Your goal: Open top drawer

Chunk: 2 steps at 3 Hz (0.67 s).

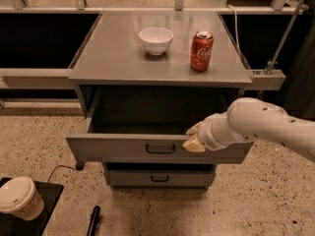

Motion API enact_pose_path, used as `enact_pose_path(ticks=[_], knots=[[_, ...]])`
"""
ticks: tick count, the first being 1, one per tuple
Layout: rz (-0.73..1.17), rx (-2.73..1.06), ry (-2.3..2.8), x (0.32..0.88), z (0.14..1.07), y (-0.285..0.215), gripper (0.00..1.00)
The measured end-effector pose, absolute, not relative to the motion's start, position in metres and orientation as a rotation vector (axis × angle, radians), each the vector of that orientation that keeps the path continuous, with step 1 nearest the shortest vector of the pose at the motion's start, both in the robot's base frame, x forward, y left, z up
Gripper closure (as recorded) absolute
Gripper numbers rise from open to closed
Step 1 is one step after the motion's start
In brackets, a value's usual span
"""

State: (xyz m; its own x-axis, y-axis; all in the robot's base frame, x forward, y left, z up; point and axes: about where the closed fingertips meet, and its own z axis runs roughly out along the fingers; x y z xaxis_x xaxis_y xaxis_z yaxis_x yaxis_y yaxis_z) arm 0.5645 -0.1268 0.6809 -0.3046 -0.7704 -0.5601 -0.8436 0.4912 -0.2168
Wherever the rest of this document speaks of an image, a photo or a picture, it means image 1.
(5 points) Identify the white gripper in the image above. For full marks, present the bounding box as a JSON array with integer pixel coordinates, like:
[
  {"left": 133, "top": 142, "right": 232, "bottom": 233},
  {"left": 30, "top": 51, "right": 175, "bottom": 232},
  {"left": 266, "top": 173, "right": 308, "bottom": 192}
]
[{"left": 182, "top": 113, "right": 236, "bottom": 152}]

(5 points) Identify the grey top drawer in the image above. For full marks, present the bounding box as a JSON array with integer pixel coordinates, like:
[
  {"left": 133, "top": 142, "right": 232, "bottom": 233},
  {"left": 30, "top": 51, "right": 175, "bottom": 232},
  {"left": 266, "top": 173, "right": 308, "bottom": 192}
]
[{"left": 66, "top": 97, "right": 252, "bottom": 164}]

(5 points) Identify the grey drawer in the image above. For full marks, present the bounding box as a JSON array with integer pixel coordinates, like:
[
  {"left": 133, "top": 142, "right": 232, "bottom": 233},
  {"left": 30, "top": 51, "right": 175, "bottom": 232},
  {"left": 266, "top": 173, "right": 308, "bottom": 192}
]
[
  {"left": 66, "top": 97, "right": 252, "bottom": 164},
  {"left": 103, "top": 162, "right": 216, "bottom": 188}
]

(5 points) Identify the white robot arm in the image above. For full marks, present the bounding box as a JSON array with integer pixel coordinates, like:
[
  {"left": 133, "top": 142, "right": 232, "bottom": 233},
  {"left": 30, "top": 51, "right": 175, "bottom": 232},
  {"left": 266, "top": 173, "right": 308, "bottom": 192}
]
[{"left": 182, "top": 97, "right": 315, "bottom": 161}]

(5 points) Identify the grey metal drawer cabinet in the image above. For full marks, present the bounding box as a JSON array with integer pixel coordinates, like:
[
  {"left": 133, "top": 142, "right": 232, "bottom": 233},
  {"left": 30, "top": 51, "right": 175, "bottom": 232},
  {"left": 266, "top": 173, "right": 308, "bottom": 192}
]
[{"left": 67, "top": 11, "right": 252, "bottom": 188}]

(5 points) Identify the grey bottom drawer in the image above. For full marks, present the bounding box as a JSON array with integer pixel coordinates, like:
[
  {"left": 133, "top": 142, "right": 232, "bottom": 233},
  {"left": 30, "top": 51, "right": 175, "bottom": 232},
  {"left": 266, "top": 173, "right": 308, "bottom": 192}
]
[{"left": 103, "top": 162, "right": 216, "bottom": 188}]

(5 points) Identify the red cola can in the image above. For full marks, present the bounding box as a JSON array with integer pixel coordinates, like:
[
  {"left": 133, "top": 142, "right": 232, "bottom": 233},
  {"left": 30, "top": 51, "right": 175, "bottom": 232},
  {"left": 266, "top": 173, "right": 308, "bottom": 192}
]
[{"left": 190, "top": 30, "right": 214, "bottom": 72}]

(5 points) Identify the white ceramic bowl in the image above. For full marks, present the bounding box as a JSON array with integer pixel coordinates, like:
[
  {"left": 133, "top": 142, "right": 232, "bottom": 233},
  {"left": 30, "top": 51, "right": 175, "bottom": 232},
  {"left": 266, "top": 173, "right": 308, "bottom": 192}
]
[{"left": 139, "top": 28, "right": 173, "bottom": 55}]

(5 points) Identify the black pen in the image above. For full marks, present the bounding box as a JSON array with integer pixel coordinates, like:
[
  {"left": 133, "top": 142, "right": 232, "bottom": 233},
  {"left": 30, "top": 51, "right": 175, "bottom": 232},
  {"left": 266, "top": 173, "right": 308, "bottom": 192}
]
[{"left": 87, "top": 206, "right": 100, "bottom": 236}]

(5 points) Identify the black tray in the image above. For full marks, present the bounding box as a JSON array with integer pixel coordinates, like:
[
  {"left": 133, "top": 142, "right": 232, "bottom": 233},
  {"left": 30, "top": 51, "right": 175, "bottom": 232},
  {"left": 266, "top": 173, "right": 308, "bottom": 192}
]
[{"left": 0, "top": 178, "right": 64, "bottom": 236}]

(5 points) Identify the white lidded paper cup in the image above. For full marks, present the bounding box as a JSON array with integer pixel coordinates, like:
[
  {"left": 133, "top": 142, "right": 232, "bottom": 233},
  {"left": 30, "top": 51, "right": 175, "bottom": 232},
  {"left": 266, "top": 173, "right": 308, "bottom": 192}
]
[{"left": 0, "top": 176, "right": 44, "bottom": 221}]

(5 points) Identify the white cable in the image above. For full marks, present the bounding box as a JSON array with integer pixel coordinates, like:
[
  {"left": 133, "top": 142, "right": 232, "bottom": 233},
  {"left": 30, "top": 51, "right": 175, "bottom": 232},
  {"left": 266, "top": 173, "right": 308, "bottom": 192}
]
[{"left": 226, "top": 4, "right": 242, "bottom": 56}]

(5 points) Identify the black power adapter cable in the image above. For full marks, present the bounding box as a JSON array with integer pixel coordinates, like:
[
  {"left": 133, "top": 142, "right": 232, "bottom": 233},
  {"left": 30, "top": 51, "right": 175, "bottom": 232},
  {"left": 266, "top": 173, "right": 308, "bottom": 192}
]
[{"left": 47, "top": 160, "right": 87, "bottom": 183}]

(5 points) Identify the metal rail frame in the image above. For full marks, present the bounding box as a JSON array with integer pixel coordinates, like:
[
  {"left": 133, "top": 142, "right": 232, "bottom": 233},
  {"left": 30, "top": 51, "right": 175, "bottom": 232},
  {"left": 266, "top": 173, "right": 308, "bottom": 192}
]
[{"left": 0, "top": 0, "right": 315, "bottom": 91}]

